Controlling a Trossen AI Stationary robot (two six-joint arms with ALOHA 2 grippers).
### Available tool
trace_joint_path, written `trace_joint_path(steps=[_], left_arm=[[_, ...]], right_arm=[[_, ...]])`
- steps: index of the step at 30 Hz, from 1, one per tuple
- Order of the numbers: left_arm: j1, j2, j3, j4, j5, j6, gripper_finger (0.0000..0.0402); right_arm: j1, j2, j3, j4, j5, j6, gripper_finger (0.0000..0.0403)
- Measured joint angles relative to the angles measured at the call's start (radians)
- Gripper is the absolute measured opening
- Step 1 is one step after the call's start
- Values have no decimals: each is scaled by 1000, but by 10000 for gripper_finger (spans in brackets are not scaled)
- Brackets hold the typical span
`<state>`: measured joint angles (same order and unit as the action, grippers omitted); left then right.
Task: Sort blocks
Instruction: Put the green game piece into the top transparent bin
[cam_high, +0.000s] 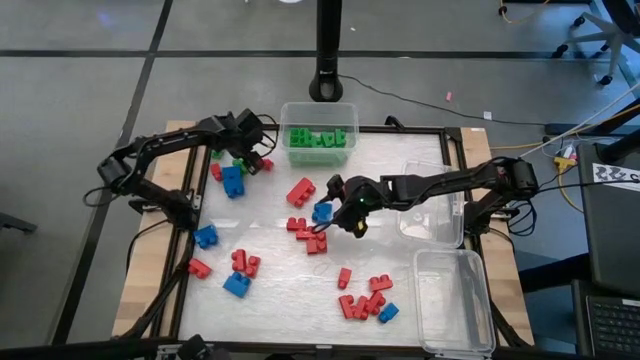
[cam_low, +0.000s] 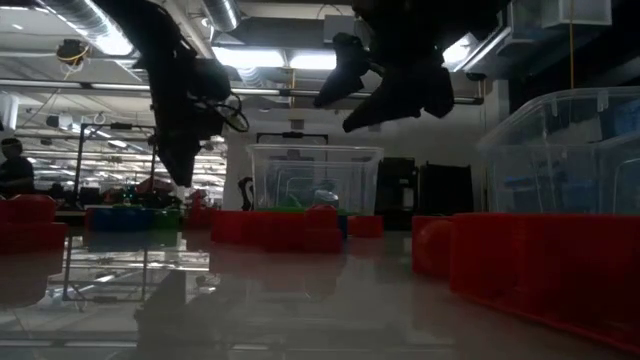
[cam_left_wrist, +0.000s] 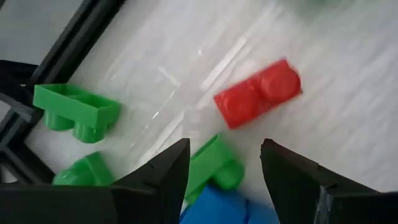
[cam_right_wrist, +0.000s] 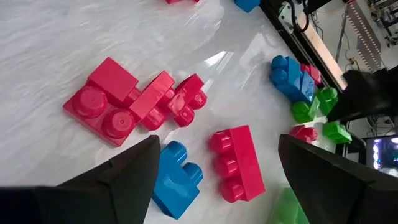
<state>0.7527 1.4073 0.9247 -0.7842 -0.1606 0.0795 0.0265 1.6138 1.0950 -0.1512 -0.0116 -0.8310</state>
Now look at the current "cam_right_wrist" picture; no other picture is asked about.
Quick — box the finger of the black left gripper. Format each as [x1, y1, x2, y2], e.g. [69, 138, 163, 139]
[326, 67, 398, 124]

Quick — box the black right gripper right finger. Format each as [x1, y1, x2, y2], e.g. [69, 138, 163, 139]
[277, 133, 398, 224]

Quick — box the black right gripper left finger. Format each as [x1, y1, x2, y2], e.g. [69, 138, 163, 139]
[0, 134, 162, 224]

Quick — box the green plastic building block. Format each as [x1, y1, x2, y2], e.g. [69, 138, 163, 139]
[315, 86, 339, 116]
[322, 121, 353, 144]
[291, 96, 321, 124]

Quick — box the blue plastic building block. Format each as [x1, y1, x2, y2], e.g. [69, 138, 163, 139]
[233, 0, 261, 13]
[287, 57, 317, 105]
[269, 55, 302, 97]
[151, 140, 205, 220]

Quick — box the large red building block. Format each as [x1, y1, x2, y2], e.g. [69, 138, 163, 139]
[208, 124, 267, 204]

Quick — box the striped floor mat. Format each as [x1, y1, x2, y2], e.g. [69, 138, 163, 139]
[343, 0, 383, 74]

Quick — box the computer monitor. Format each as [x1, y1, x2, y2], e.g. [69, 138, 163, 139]
[365, 135, 398, 178]

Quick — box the deep clear plastic bin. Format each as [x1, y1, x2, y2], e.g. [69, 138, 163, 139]
[267, 186, 312, 224]

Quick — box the black metal table frame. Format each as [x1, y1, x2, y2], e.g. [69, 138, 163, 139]
[259, 0, 349, 91]

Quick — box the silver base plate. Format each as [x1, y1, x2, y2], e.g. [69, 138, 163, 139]
[277, 1, 295, 34]

